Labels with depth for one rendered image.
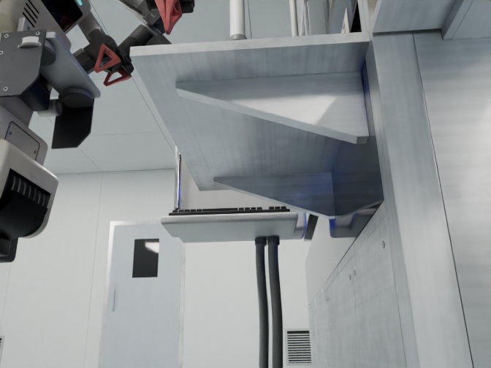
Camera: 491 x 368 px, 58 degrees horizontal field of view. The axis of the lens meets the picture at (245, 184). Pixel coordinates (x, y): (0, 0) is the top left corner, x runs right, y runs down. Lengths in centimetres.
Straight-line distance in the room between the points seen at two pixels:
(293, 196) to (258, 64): 55
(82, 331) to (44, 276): 98
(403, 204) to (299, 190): 65
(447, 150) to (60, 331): 642
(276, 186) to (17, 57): 71
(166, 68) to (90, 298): 601
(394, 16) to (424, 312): 43
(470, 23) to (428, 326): 45
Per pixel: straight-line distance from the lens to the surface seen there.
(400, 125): 70
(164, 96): 91
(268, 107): 81
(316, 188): 128
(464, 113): 74
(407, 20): 77
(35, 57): 107
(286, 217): 145
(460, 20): 77
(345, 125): 80
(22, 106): 120
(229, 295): 624
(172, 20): 101
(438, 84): 75
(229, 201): 171
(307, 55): 80
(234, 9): 224
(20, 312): 714
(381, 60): 75
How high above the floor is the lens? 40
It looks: 20 degrees up
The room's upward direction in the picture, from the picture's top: 1 degrees counter-clockwise
